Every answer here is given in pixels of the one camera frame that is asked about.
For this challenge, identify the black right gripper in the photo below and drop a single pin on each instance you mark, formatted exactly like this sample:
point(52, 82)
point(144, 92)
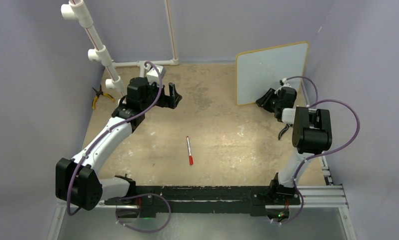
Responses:
point(263, 101)

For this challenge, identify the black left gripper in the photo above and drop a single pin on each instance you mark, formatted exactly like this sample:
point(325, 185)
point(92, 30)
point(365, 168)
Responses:
point(170, 101)

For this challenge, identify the yellow-framed whiteboard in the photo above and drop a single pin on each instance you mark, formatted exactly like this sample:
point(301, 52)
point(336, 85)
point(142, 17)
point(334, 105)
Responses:
point(257, 71)

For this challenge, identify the red-capped white marker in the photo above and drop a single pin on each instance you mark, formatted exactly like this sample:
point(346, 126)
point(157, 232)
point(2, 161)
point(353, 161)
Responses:
point(189, 150)

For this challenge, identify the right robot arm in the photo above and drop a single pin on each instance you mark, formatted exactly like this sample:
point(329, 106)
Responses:
point(311, 135)

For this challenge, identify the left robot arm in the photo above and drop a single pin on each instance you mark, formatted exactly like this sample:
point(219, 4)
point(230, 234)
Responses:
point(76, 179)

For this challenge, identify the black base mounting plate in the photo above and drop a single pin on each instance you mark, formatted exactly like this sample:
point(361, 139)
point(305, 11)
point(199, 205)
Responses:
point(253, 200)

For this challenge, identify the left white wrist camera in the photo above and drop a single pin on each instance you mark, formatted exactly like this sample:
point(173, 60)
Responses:
point(153, 76)

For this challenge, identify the green-handled pliers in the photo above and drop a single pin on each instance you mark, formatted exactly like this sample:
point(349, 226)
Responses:
point(283, 131)

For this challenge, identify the yellow-handled pliers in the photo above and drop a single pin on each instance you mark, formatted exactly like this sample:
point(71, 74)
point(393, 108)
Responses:
point(99, 92)

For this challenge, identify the white PVC pipe frame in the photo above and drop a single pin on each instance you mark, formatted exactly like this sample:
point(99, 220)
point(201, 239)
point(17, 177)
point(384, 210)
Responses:
point(76, 10)

